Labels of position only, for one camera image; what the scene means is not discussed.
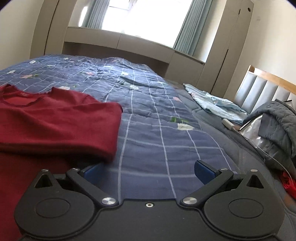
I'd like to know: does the red long-sleeve sweater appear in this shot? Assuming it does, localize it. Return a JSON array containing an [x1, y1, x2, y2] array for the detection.
[[1, 84, 123, 240]]

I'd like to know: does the grey quilted bed cover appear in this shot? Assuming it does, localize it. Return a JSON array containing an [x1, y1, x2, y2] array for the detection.
[[166, 80, 295, 240]]

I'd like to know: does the white charger block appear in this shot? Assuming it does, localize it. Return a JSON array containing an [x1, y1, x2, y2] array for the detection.
[[222, 118, 237, 131]]

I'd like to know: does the silver foil bag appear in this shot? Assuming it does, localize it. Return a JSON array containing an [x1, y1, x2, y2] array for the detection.
[[238, 115, 270, 158]]

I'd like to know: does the blue plaid floral quilt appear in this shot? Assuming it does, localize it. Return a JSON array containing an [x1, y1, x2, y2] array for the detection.
[[1, 55, 239, 200]]

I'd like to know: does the light blue folded cloth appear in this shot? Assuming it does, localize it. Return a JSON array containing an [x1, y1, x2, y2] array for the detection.
[[183, 84, 248, 124]]

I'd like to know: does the red item beside bed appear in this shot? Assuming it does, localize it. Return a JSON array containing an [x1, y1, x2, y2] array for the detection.
[[280, 171, 296, 200]]

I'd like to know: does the dark grey quilted blanket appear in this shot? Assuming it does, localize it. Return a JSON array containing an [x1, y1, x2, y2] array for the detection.
[[243, 99, 295, 177]]

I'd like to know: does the padded grey wooden headboard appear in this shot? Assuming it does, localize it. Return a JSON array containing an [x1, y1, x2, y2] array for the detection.
[[233, 65, 295, 113]]

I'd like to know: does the beige window bench cabinet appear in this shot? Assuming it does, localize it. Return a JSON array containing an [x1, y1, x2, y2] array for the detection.
[[62, 27, 205, 85]]

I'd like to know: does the beige right wardrobe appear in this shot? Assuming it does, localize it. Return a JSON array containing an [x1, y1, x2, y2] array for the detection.
[[196, 1, 254, 97]]

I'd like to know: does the beige wardrobe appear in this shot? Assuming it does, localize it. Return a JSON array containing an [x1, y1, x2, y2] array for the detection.
[[196, 1, 254, 97], [30, 0, 77, 59]]

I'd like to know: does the right teal curtain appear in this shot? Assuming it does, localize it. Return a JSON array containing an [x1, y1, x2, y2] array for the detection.
[[173, 0, 212, 56]]

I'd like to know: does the teal curtain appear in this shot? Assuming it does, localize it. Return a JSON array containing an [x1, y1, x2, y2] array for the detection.
[[82, 0, 110, 29], [173, 0, 212, 56]]

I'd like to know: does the beige left wardrobe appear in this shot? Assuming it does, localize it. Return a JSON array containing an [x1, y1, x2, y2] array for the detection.
[[30, 0, 77, 59]]

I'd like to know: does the left teal curtain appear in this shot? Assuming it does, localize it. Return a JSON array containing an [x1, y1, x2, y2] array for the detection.
[[82, 0, 110, 29]]

